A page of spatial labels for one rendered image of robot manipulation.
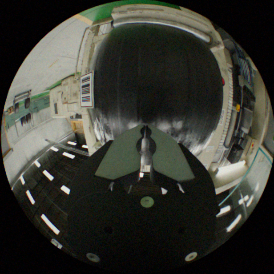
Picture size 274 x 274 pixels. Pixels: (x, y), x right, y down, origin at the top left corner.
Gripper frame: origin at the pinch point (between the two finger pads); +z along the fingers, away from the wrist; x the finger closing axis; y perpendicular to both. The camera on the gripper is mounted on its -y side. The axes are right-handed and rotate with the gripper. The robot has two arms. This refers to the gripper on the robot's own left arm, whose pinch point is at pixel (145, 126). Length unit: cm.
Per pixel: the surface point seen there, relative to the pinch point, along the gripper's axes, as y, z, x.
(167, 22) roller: -29.0, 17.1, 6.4
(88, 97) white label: -3.3, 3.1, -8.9
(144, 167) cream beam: 56, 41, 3
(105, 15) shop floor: -112, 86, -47
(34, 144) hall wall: 368, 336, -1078
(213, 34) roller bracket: -32.0, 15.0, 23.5
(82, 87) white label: -5.1, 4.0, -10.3
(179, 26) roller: -28.6, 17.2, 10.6
